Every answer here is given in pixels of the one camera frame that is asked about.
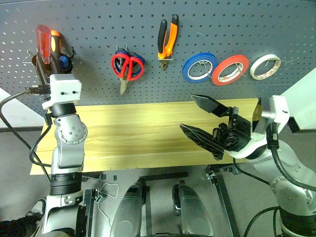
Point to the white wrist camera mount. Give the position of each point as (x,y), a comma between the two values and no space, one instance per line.
(279,108)
(64,87)

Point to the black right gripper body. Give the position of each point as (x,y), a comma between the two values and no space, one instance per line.
(237,133)

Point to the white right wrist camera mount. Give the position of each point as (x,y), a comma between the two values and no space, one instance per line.
(279,108)

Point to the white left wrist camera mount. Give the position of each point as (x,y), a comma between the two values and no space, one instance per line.
(64,87)

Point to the dark cup holder hook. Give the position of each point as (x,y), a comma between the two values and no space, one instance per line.
(73,51)

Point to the dark rounded robot leg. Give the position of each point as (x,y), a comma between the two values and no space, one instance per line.
(195,212)
(128,212)

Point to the orange black pliers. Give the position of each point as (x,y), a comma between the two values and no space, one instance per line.
(170,42)

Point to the grey perforated pegboard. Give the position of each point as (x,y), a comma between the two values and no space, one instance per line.
(98,24)

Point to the blue tape roll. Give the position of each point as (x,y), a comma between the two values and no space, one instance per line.
(187,65)

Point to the red tape roll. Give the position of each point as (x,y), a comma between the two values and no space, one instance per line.
(218,70)

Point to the silver scissors peg hook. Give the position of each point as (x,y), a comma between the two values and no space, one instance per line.
(117,47)

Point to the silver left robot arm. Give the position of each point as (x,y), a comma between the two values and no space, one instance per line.
(69,148)

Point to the white tape roll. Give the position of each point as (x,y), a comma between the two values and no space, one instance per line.
(254,65)

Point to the white side panel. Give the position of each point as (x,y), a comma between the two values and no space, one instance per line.
(306,103)
(12,116)

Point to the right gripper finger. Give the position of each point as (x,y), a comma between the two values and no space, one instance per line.
(207,103)
(202,140)

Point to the black cup holder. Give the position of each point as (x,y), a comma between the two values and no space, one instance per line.
(66,49)

